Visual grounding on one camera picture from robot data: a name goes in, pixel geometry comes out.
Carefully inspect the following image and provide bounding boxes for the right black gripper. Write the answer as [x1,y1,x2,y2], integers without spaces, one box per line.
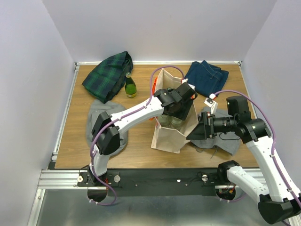
[186,110,237,139]

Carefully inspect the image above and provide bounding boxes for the beige canvas tote bag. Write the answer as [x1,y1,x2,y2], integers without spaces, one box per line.
[151,69,198,153]

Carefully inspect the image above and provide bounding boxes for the green Perrier bottle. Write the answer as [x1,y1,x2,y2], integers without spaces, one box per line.
[125,73,137,98]

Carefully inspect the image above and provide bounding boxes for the clear bottle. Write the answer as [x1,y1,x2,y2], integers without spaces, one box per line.
[158,114,171,128]
[170,116,183,131]

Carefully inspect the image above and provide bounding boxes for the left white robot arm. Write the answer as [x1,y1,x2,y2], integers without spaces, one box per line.
[88,80,198,186]

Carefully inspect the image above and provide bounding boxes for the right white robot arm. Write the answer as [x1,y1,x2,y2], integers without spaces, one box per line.
[187,94,301,224]

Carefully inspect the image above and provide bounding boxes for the right grey shorts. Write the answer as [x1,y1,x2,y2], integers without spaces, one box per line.
[190,106,240,156]

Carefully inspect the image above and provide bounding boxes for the blue denim jeans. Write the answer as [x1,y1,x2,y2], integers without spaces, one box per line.
[185,60,229,97]

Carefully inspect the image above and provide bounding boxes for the green plaid cloth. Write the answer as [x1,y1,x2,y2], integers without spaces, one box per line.
[82,51,134,104]

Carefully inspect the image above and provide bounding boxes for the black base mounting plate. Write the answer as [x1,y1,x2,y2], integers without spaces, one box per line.
[77,167,238,198]

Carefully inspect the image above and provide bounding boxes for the left grey cloth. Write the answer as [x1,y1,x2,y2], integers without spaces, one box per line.
[86,99,128,157]

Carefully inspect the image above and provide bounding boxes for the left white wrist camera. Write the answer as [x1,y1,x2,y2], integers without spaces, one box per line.
[181,79,195,90]

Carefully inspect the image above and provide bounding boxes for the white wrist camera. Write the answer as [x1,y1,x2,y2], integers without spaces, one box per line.
[204,93,218,115]
[181,79,195,90]

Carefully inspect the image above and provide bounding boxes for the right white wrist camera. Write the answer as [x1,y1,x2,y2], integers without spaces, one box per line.
[204,93,218,115]

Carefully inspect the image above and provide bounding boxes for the aluminium frame rail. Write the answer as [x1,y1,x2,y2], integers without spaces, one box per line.
[25,62,85,226]

